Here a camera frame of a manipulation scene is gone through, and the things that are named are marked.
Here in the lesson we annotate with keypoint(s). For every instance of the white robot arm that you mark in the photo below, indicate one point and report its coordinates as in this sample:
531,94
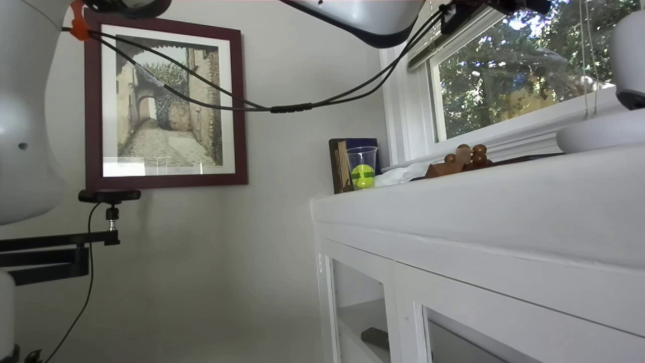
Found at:
30,181

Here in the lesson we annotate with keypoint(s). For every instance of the white framed window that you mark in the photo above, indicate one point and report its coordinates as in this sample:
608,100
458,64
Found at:
503,80

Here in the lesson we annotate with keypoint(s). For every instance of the small dark leaning book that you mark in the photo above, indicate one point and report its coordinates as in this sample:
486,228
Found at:
339,159

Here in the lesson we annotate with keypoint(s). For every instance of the green tennis ball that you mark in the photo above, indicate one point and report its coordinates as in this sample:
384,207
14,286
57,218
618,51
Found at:
361,175

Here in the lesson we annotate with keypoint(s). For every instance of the clear drinking glass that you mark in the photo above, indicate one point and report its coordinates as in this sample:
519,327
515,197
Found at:
363,153

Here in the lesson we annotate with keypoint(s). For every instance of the left glass cabinet door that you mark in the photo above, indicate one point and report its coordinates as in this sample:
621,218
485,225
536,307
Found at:
358,304

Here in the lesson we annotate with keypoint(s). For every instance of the brown wooden figurine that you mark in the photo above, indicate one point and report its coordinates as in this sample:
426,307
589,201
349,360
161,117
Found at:
462,159

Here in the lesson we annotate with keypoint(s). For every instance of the dark red framed picture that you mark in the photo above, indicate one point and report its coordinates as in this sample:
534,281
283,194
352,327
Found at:
163,106

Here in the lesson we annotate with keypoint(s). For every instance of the white built-in cabinet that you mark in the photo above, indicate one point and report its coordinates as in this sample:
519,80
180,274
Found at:
539,261

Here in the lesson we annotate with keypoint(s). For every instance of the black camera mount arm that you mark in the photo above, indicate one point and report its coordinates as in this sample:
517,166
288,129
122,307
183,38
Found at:
43,258

